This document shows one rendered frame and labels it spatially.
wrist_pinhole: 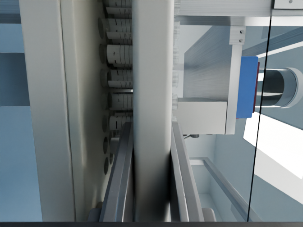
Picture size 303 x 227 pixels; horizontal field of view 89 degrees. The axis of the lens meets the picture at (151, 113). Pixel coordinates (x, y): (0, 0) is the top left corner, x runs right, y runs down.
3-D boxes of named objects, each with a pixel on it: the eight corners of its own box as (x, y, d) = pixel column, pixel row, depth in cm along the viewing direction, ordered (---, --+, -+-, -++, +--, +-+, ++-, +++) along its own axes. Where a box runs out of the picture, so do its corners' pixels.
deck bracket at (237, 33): (229, 43, 44) (245, 43, 44) (231, 24, 43) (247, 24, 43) (228, 44, 45) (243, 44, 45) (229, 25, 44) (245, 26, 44)
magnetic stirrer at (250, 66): (230, 122, 51) (257, 122, 52) (236, 55, 48) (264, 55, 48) (207, 113, 71) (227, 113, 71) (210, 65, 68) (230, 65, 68)
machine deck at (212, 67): (222, 134, 49) (234, 134, 49) (231, 2, 43) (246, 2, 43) (181, 108, 110) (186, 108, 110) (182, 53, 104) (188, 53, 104)
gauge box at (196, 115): (162, 135, 48) (225, 134, 49) (162, 101, 47) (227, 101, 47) (158, 120, 70) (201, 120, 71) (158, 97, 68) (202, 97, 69)
